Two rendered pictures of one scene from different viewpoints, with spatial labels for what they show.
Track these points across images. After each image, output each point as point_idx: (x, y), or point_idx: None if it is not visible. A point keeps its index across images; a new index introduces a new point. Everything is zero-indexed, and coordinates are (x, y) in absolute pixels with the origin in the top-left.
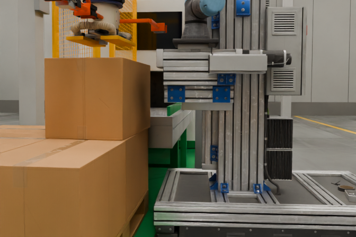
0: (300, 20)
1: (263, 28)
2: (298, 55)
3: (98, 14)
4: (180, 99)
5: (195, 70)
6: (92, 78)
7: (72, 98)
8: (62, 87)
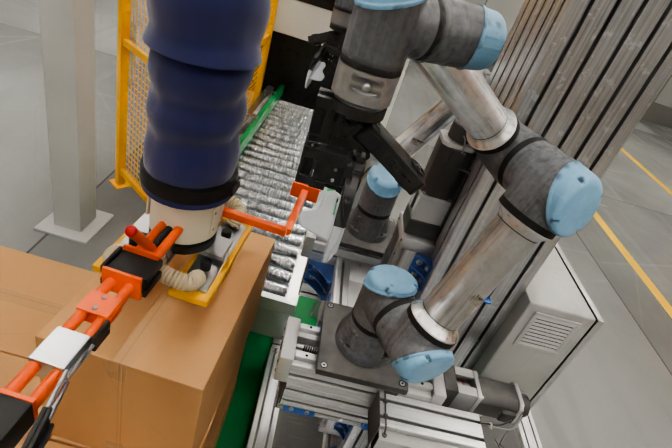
0: (578, 338)
1: (503, 317)
2: (540, 380)
3: (169, 246)
4: (306, 414)
5: (346, 401)
6: (138, 396)
7: (96, 406)
8: (76, 387)
